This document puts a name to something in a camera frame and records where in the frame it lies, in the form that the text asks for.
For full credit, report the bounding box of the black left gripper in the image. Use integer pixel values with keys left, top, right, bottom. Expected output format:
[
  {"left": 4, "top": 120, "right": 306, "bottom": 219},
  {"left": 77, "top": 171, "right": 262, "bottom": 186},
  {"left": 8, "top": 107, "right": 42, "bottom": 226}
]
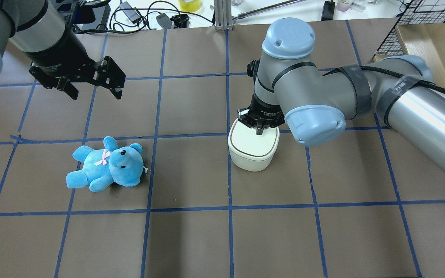
[{"left": 28, "top": 35, "right": 126, "bottom": 100}]

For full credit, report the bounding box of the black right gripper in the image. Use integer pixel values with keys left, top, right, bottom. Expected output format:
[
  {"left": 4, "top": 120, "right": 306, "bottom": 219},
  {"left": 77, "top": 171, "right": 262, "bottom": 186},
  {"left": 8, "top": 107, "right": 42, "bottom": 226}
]
[{"left": 237, "top": 95, "right": 285, "bottom": 136}]

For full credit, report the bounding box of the white trash can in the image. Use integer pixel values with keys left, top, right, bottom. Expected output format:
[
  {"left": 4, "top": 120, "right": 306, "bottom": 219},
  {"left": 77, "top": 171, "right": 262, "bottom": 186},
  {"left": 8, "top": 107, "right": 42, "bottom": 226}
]
[{"left": 228, "top": 119, "right": 280, "bottom": 172}]

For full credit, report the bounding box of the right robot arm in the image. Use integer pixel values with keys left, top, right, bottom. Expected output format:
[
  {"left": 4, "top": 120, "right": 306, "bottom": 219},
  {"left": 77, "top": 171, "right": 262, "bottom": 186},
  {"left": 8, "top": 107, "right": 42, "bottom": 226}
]
[{"left": 237, "top": 17, "right": 445, "bottom": 172}]

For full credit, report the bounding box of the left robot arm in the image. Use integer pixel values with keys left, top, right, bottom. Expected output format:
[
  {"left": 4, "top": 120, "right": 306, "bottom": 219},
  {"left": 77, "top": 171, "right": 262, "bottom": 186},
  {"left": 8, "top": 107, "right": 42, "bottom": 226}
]
[{"left": 0, "top": 0, "right": 126, "bottom": 100}]

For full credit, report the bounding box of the black power adapter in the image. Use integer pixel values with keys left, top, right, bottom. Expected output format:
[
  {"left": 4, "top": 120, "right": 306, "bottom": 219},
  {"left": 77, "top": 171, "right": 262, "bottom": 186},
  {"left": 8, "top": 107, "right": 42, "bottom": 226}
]
[{"left": 119, "top": 2, "right": 142, "bottom": 24}]

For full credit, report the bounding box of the blue teddy bear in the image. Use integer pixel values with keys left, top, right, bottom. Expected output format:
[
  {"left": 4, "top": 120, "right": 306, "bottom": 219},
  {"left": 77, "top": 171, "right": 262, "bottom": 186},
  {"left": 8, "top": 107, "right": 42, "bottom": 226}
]
[{"left": 66, "top": 137, "right": 149, "bottom": 192}]

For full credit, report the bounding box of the long metal rod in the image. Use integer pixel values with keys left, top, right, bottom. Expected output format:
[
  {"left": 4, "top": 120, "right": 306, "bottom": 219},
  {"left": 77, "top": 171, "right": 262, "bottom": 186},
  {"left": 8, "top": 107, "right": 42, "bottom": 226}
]
[{"left": 231, "top": 0, "right": 305, "bottom": 23}]

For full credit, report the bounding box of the yellow tape roll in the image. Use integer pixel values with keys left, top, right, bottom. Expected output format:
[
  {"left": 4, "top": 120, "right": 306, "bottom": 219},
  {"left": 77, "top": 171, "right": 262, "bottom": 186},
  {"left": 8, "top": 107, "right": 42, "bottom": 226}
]
[{"left": 178, "top": 0, "right": 202, "bottom": 13}]

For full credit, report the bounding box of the aluminium frame post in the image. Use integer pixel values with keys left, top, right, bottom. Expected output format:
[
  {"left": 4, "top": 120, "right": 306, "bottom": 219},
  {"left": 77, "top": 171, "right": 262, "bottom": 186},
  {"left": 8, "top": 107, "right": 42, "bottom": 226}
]
[{"left": 213, "top": 0, "right": 234, "bottom": 31}]

